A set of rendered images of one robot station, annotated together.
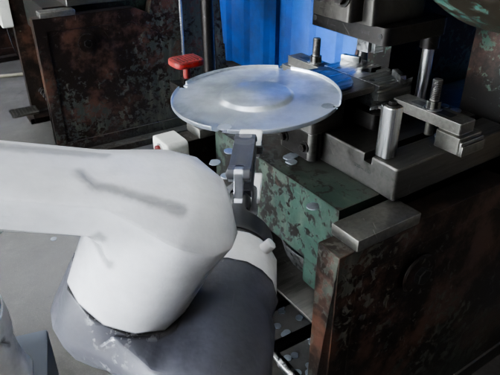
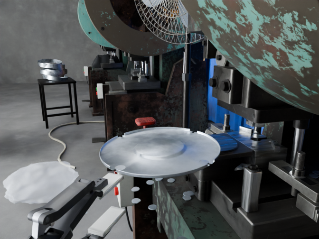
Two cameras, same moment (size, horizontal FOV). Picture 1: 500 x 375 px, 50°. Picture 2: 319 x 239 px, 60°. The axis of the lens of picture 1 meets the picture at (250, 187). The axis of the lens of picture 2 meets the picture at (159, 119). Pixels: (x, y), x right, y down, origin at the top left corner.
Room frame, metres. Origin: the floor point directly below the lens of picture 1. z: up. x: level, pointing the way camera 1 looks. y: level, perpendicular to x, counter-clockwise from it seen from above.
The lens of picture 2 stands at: (0.27, -0.21, 1.04)
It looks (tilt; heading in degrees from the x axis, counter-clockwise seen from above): 16 degrees down; 18
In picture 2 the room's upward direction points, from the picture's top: straight up
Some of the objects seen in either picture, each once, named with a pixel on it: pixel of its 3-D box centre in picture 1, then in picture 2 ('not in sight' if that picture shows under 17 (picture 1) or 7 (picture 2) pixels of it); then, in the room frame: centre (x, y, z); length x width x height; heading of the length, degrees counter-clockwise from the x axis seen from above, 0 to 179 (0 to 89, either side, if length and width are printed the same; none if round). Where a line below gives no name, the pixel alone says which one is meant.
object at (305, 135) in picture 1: (297, 120); (194, 168); (0.91, -0.09, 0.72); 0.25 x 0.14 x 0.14; 124
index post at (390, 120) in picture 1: (388, 129); (250, 187); (0.79, -0.23, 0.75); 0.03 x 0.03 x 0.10; 34
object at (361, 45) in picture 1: (369, 39); (254, 118); (1.01, -0.23, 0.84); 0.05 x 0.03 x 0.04; 34
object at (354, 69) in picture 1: (366, 81); (253, 147); (1.01, -0.23, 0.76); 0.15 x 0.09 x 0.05; 34
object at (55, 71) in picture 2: not in sight; (57, 91); (3.10, 2.09, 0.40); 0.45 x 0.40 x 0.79; 46
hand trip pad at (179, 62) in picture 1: (187, 74); (145, 129); (1.16, 0.14, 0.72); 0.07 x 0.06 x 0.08; 124
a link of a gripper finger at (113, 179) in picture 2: (249, 143); (105, 185); (0.61, 0.00, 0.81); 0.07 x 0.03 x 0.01; 176
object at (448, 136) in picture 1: (437, 109); (301, 176); (0.87, -0.33, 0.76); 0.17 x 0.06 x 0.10; 34
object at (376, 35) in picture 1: (376, 27); (260, 109); (1.01, -0.24, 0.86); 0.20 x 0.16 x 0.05; 34
